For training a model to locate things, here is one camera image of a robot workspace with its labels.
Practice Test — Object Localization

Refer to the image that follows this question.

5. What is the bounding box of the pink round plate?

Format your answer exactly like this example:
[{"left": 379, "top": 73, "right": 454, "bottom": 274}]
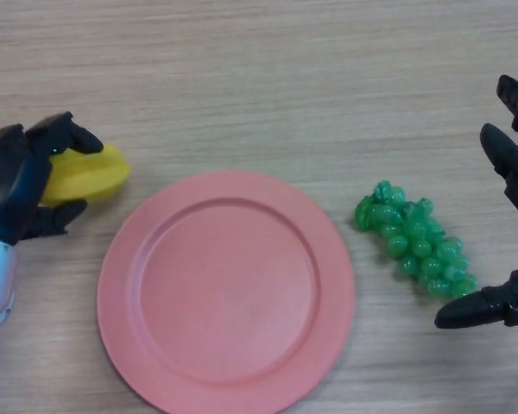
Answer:
[{"left": 97, "top": 170, "right": 356, "bottom": 411}]

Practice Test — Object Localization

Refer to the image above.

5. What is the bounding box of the green grape bunch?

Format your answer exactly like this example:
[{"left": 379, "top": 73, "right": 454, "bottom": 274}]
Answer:
[{"left": 354, "top": 179, "right": 478, "bottom": 299}]

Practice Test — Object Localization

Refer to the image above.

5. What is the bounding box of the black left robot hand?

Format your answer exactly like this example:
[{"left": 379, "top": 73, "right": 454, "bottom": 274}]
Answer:
[{"left": 0, "top": 110, "right": 104, "bottom": 247}]

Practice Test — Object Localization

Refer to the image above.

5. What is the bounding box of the yellow starfruit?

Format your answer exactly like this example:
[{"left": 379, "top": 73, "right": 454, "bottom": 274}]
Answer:
[{"left": 38, "top": 145, "right": 133, "bottom": 206}]

